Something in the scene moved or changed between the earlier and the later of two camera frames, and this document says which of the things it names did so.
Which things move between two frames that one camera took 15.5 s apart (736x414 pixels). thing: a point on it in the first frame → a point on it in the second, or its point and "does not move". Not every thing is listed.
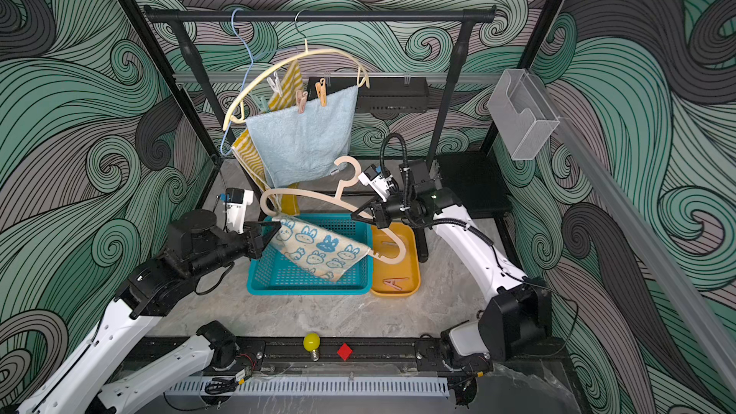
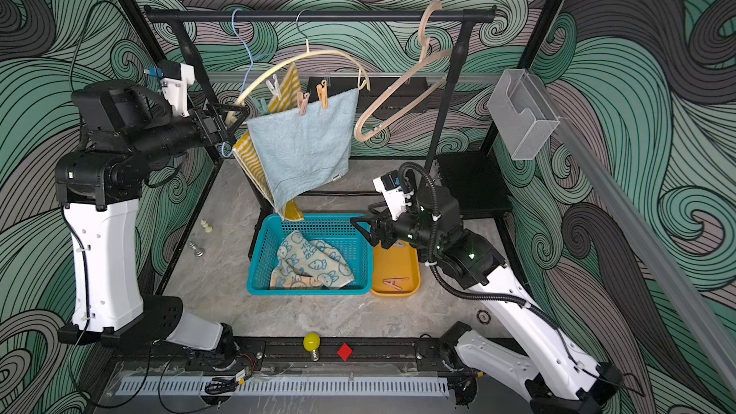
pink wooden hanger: x=339 y=199 → x=421 y=101
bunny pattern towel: x=321 y=249 → x=307 y=264
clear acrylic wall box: x=521 y=114 does not move
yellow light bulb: x=311 y=341 does not move
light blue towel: x=295 y=148 does not move
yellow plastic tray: x=400 y=279 does not move
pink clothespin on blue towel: x=301 y=100 does not move
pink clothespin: x=392 y=283 does not move
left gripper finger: x=276 y=229 → x=229 y=138
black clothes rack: x=183 y=18 does not move
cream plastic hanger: x=236 y=108 does not move
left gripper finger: x=274 y=230 → x=242 y=111
